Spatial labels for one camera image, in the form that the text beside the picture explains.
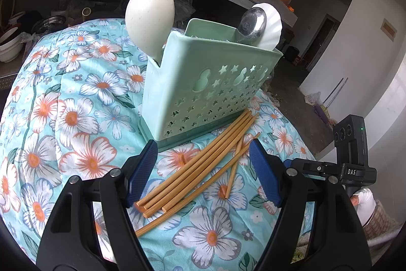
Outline floral blue blanket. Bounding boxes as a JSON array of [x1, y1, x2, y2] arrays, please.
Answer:
[[0, 18, 318, 271]]

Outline stack of white bowls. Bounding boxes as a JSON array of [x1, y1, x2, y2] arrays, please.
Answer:
[[0, 26, 26, 64]]

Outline steel pot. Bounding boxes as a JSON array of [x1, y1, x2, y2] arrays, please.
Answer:
[[41, 15, 69, 34]]

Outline green plastic utensil holder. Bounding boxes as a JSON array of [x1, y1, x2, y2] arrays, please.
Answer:
[[140, 18, 284, 152]]

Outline white scalloped spoon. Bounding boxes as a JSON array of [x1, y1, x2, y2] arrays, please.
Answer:
[[250, 3, 283, 52]]

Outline dark doorway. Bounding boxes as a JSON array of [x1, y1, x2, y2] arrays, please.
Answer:
[[301, 14, 341, 72]]

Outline thin metal rods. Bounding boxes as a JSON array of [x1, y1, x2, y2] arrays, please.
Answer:
[[326, 77, 349, 108]]

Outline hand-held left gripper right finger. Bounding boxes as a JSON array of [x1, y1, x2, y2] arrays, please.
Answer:
[[249, 138, 372, 271]]

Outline metal spoon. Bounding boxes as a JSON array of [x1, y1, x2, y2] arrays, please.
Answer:
[[235, 7, 267, 44]]

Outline person's right forearm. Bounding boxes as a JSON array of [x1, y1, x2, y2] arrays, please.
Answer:
[[353, 188, 377, 228]]

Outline beige textured cloth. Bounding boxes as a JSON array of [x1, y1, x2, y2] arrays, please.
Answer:
[[364, 199, 402, 242]]

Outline pile of wooden chopsticks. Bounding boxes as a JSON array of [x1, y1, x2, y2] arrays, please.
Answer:
[[135, 109, 261, 238]]

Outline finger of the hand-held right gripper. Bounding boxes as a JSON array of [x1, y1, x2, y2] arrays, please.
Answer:
[[284, 157, 344, 179]]

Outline yellow wall plaque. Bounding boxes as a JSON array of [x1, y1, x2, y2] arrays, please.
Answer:
[[381, 19, 399, 42]]

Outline large clear plastic bag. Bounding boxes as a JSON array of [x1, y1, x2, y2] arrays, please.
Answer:
[[173, 0, 195, 31]]

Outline large white oval spoon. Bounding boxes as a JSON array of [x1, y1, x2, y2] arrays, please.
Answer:
[[125, 0, 176, 63]]

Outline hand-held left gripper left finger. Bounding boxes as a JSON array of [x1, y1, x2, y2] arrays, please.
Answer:
[[36, 140, 158, 271]]

